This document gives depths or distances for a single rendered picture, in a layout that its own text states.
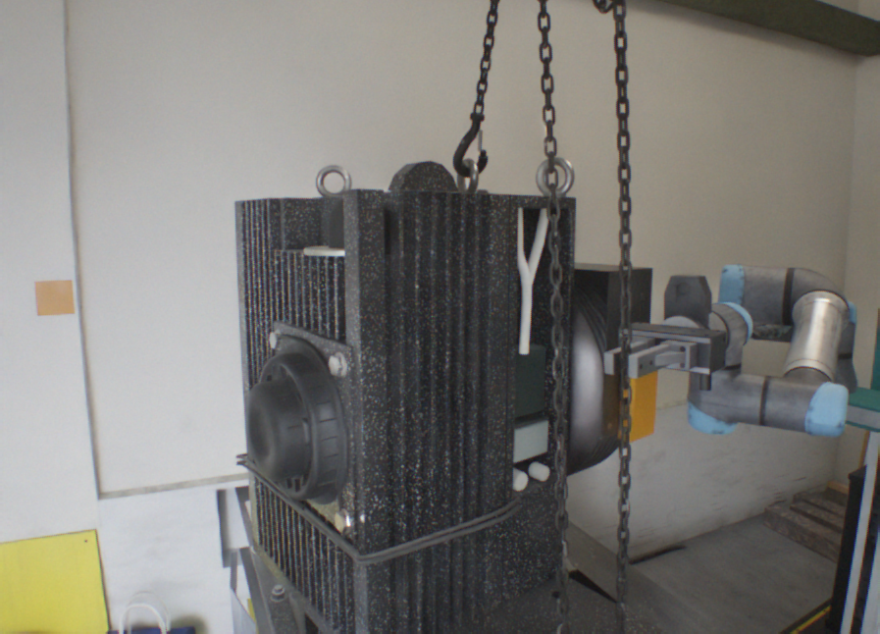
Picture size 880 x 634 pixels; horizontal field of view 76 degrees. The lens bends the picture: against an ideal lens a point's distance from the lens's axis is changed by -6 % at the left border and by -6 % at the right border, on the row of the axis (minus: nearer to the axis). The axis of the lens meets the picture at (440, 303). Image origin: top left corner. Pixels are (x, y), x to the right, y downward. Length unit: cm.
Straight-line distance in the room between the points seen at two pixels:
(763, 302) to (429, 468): 73
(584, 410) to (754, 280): 43
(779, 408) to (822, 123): 297
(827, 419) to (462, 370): 51
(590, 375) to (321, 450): 50
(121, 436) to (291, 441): 130
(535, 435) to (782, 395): 42
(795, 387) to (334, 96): 166
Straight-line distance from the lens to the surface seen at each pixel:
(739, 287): 129
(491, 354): 95
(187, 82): 206
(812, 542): 347
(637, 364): 72
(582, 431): 114
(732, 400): 95
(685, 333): 80
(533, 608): 115
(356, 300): 80
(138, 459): 215
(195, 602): 233
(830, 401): 95
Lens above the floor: 157
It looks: 8 degrees down
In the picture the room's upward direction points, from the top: straight up
